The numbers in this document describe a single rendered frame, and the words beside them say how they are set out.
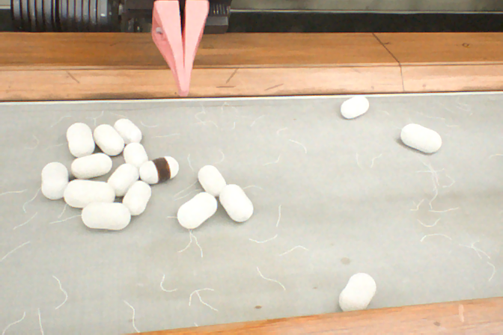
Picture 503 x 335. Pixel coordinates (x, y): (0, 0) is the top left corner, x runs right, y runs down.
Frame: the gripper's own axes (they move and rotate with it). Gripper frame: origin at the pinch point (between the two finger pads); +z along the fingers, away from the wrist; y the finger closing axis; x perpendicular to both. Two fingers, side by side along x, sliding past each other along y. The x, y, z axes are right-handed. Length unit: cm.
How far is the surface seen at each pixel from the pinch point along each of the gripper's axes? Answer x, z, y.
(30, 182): -1.0, 8.4, -12.6
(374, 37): 11.9, -10.4, 24.6
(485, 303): -14.7, 20.3, 16.0
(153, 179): -2.8, 9.0, -3.1
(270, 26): 183, -98, 60
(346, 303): -12.5, 19.6, 7.9
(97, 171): -1.9, 7.9, -7.5
